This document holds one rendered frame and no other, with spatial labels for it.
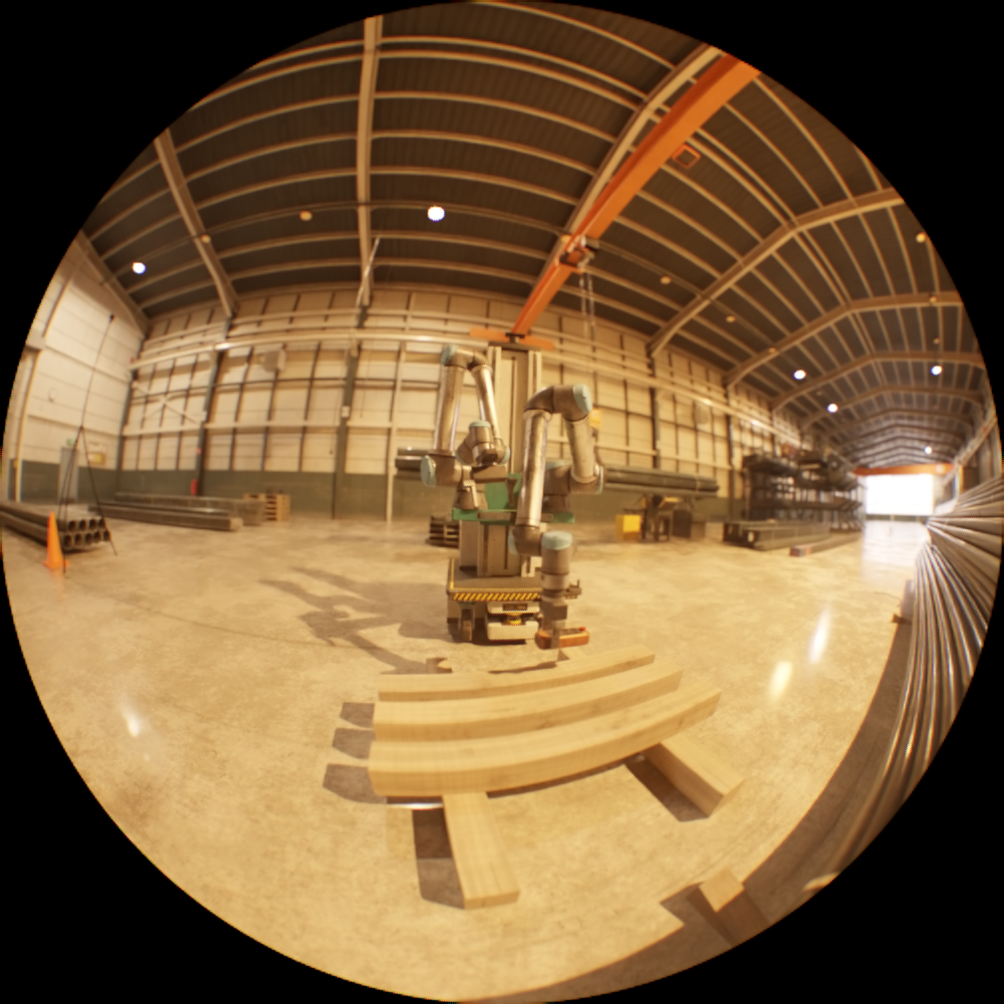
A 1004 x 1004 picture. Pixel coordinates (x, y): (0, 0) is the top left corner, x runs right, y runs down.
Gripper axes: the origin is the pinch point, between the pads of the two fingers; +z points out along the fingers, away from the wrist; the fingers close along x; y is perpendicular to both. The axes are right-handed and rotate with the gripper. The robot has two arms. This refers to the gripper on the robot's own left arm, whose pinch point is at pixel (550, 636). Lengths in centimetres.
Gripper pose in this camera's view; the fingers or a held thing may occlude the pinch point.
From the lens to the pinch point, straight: 104.3
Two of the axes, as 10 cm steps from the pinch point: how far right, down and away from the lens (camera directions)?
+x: 2.2, 0.1, -9.8
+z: -0.4, 10.0, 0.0
